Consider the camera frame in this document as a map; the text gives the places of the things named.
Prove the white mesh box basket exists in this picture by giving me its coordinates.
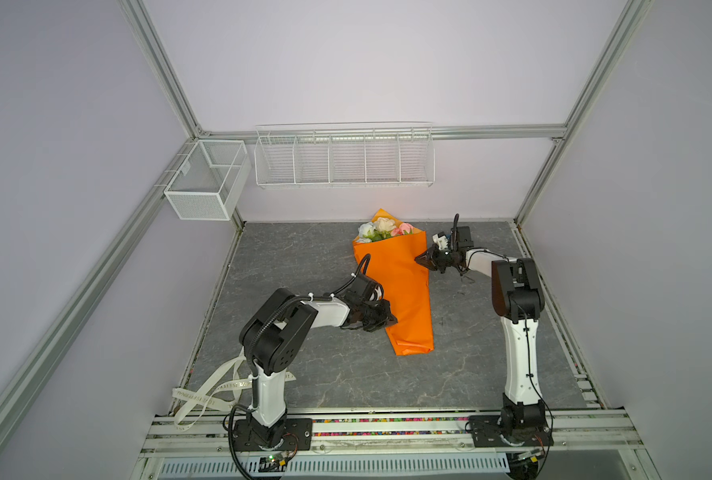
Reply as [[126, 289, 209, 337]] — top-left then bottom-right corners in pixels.
[[164, 139, 251, 221]]

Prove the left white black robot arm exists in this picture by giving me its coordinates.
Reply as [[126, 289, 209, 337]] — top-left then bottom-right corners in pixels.
[[222, 255, 397, 479]]

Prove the cream fake rose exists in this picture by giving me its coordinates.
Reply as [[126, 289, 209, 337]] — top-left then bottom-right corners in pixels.
[[373, 217, 397, 236]]

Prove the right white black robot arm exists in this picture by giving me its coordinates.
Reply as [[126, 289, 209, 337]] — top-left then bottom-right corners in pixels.
[[415, 225, 553, 449]]

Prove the white printed ribbon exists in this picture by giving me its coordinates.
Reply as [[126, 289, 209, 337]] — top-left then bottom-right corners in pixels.
[[172, 352, 295, 432]]

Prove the white wire shelf basket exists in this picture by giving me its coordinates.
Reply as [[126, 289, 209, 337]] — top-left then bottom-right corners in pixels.
[[254, 122, 436, 188]]

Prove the orange wrapping paper sheet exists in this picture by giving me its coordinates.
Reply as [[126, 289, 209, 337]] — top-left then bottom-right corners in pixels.
[[352, 209, 434, 356]]

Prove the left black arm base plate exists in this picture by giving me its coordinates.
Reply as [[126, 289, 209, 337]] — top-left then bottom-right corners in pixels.
[[229, 416, 313, 452]]

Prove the white fake rose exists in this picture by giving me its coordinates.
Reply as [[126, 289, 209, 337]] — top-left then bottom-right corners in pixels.
[[356, 222, 378, 243]]

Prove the dark pink fake rose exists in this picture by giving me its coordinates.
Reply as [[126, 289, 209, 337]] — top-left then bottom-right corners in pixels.
[[391, 222, 414, 237]]

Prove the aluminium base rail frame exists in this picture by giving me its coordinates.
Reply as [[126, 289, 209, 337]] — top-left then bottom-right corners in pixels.
[[132, 409, 660, 479]]

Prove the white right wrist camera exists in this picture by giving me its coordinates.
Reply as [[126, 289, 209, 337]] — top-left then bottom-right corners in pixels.
[[432, 233, 450, 251]]

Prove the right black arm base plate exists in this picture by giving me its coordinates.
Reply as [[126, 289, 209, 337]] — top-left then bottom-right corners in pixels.
[[465, 414, 554, 448]]

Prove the white slotted cable duct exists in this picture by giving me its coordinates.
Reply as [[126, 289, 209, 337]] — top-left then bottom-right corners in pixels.
[[151, 452, 511, 479]]

